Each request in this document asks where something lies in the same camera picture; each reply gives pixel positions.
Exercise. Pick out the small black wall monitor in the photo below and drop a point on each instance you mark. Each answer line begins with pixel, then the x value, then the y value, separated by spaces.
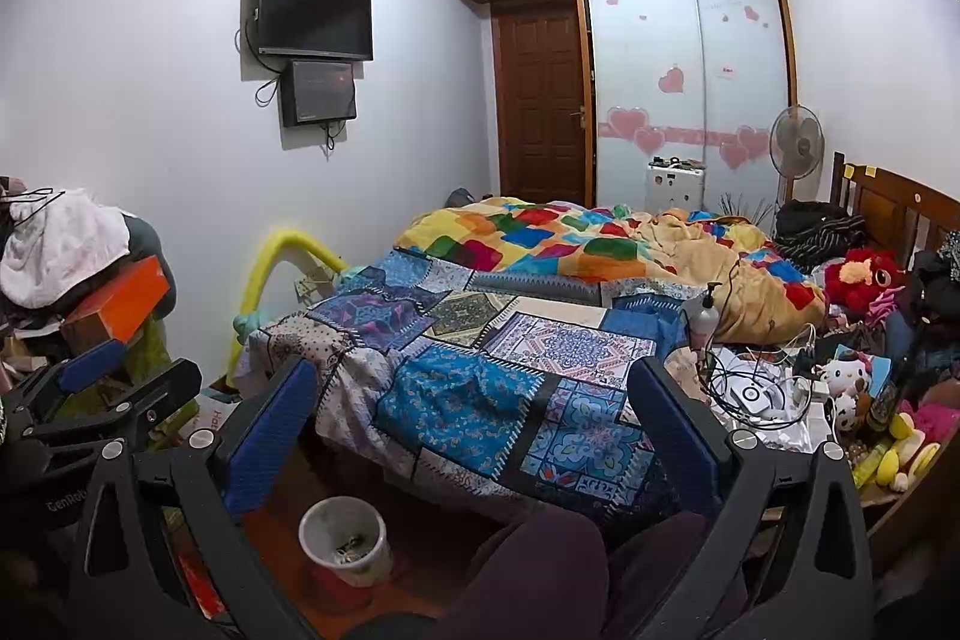
pixel 321 91

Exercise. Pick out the clear pump bottle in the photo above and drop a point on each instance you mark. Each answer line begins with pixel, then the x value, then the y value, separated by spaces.
pixel 705 321

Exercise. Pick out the dark glass bottle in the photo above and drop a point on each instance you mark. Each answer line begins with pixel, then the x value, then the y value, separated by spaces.
pixel 883 404

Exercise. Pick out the green plastic bag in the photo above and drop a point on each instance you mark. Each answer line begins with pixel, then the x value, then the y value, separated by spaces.
pixel 150 344

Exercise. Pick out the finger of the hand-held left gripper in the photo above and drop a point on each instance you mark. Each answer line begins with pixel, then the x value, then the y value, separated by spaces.
pixel 90 362
pixel 161 385

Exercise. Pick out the small white cabinet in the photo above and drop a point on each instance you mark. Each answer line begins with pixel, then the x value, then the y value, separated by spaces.
pixel 675 189

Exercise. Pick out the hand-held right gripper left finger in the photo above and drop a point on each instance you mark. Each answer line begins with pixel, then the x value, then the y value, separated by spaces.
pixel 266 437

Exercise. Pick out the person's leg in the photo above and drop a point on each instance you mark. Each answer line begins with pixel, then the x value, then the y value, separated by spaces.
pixel 660 557
pixel 532 572

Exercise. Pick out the wooden bed headboard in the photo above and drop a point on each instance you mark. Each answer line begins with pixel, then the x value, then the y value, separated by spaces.
pixel 885 197

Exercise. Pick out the yellow foam bed rail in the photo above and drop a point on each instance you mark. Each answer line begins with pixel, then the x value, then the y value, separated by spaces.
pixel 285 242

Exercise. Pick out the blue patchwork bed sheet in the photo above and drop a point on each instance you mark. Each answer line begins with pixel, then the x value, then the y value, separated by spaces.
pixel 450 400

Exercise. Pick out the brown wooden door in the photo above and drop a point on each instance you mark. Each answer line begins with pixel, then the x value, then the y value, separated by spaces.
pixel 540 108

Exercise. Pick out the frosted sliding door wardrobe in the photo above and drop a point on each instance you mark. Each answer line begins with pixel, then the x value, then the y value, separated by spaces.
pixel 645 48

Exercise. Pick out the yellow plush toy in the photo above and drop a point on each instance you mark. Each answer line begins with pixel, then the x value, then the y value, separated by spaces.
pixel 904 456

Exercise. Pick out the person's right leg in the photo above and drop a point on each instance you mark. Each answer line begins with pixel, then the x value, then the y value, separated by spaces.
pixel 660 557

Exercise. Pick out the white round device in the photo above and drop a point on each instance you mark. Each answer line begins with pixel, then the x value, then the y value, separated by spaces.
pixel 756 396

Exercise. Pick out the white cloth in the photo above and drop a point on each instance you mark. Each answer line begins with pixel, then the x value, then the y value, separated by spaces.
pixel 60 242

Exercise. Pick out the white standing fan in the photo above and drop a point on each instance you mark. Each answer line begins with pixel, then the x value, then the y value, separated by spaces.
pixel 796 144

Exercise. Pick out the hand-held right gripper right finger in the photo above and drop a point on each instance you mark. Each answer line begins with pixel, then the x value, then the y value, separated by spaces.
pixel 675 434

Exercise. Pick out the black wall television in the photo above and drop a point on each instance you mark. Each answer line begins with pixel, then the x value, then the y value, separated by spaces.
pixel 315 10

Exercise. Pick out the pink plush toy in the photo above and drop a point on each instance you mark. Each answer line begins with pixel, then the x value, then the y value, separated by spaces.
pixel 937 419

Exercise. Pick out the white cat plush toy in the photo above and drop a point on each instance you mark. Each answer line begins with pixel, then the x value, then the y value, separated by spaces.
pixel 844 374

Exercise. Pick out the dark clothing pile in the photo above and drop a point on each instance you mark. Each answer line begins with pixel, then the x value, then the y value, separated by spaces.
pixel 934 295

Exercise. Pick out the white spotted plush toy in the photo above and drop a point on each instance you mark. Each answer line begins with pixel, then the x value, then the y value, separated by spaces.
pixel 849 410

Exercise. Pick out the red plush toy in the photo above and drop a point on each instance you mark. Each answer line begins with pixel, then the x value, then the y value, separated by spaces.
pixel 862 272

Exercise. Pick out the colourful checked fleece blanket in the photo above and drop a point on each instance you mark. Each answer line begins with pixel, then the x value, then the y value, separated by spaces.
pixel 517 239

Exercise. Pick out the person's left leg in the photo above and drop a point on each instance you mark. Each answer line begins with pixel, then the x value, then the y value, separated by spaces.
pixel 532 572

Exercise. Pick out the dark grey bag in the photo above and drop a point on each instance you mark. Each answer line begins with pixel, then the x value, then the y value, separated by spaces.
pixel 142 239

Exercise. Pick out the black striped clothes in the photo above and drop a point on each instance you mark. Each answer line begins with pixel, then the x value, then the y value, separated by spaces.
pixel 817 227

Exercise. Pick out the white waste bin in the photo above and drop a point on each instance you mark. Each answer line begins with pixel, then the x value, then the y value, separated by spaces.
pixel 364 569

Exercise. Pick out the orange box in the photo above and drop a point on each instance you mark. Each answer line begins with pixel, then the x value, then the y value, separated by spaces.
pixel 120 299

